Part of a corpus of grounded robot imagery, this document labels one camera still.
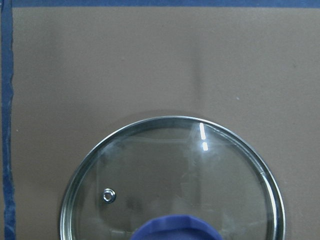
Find glass lid with blue knob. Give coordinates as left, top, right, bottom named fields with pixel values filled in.
left=59, top=116, right=286, bottom=240

